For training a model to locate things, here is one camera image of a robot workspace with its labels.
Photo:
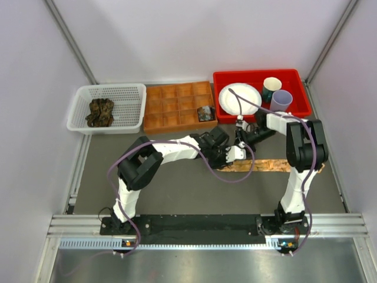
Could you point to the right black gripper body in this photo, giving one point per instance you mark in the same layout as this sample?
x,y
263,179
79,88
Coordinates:
x,y
254,137

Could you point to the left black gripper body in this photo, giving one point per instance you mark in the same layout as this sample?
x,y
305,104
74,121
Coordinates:
x,y
218,157

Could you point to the orange patterned tie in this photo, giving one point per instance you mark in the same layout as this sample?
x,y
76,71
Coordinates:
x,y
260,165

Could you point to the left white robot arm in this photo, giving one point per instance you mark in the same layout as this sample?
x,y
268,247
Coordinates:
x,y
138,165

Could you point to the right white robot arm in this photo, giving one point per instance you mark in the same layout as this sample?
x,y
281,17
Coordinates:
x,y
306,152

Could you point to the rolled dark patterned tie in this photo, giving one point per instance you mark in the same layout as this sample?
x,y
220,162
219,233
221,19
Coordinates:
x,y
205,113

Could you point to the white paper plate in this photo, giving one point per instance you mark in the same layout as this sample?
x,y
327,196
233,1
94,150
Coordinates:
x,y
239,99

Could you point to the lavender plastic cup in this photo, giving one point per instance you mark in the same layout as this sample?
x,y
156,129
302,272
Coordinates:
x,y
281,100

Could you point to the green cup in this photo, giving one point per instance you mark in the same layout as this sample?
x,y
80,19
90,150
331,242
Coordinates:
x,y
270,85

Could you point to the orange compartment tray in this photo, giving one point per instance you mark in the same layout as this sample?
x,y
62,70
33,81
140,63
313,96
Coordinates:
x,y
173,108

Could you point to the red plastic bin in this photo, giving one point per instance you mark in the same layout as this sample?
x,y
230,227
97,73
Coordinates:
x,y
291,81

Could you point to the white perforated plastic basket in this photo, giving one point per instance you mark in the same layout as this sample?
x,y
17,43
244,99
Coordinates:
x,y
128,111

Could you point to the dark camouflage tie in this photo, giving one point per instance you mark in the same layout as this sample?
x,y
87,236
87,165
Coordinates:
x,y
101,113

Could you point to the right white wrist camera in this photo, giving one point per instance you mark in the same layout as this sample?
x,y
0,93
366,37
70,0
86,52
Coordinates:
x,y
241,124

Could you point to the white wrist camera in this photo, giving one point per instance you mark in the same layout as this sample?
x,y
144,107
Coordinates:
x,y
241,124
236,152

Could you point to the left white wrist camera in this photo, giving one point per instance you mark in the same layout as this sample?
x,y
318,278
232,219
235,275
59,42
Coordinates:
x,y
236,152

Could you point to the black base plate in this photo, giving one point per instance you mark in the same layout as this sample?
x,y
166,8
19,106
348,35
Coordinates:
x,y
201,229

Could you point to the slotted cable duct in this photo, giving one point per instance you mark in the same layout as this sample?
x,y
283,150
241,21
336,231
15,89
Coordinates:
x,y
123,245

